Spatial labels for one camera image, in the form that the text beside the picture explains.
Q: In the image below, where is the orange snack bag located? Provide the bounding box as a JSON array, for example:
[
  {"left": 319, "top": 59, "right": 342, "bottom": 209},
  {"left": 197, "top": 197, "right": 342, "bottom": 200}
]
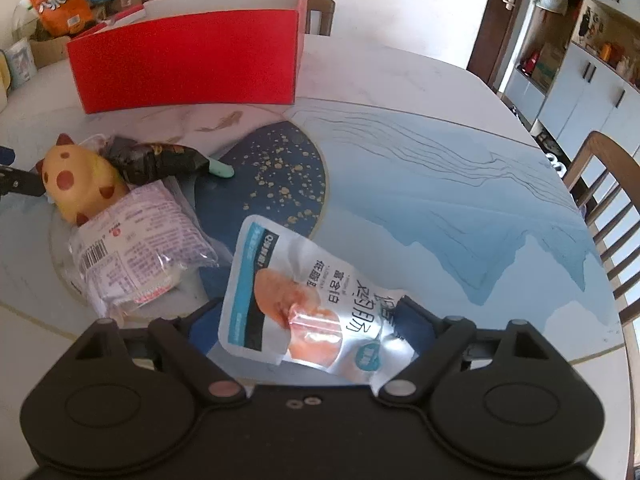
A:
[{"left": 25, "top": 0, "right": 93, "bottom": 36}]

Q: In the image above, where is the white marble desktop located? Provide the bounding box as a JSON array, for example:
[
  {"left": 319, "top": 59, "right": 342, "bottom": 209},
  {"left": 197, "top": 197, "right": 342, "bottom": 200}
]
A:
[{"left": 0, "top": 35, "right": 633, "bottom": 411}]

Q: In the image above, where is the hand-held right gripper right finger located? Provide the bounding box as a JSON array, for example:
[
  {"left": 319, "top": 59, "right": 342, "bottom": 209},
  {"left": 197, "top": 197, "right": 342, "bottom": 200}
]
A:
[{"left": 372, "top": 296, "right": 553, "bottom": 408}]

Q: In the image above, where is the dark snack packet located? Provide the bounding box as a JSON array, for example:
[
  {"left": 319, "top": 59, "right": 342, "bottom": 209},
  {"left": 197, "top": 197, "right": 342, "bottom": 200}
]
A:
[{"left": 102, "top": 135, "right": 211, "bottom": 186}]

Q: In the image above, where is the grey wall cabinet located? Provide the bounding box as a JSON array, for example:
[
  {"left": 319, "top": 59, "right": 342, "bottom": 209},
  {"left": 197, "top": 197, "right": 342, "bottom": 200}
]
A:
[{"left": 502, "top": 0, "right": 640, "bottom": 161}]

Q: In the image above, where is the silver food pouch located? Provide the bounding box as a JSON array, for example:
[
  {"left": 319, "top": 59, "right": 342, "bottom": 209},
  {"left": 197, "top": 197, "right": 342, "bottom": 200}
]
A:
[{"left": 218, "top": 215, "right": 421, "bottom": 373}]

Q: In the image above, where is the wooden chair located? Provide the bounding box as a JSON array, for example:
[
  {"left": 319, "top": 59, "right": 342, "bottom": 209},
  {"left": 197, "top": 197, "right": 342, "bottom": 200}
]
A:
[
  {"left": 304, "top": 0, "right": 337, "bottom": 37},
  {"left": 562, "top": 130, "right": 640, "bottom": 331}
]

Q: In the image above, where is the printed paper roll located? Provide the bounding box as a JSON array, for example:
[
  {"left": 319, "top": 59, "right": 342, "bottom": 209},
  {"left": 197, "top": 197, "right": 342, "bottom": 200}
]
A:
[{"left": 2, "top": 37, "right": 38, "bottom": 90}]

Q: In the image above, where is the red cardboard box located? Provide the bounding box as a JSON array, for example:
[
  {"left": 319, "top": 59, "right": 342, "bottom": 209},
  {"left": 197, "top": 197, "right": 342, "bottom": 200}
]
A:
[{"left": 66, "top": 0, "right": 308, "bottom": 115}]

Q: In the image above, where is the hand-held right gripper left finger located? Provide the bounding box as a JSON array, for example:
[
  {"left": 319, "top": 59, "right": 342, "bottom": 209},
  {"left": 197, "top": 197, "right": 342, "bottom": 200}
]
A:
[{"left": 75, "top": 297, "right": 248, "bottom": 408}]

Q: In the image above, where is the yellow spotted cat toy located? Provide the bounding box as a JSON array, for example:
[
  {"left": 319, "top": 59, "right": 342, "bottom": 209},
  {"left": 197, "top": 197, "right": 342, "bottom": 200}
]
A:
[{"left": 35, "top": 132, "right": 131, "bottom": 226}]

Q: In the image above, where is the mint green tool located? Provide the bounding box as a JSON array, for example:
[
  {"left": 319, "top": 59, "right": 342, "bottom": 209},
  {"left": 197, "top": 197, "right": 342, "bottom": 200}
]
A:
[{"left": 202, "top": 155, "right": 234, "bottom": 179}]

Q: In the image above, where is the purple white packet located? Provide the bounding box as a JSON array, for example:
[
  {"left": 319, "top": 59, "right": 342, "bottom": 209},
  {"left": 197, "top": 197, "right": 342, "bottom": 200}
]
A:
[{"left": 67, "top": 180, "right": 221, "bottom": 318}]

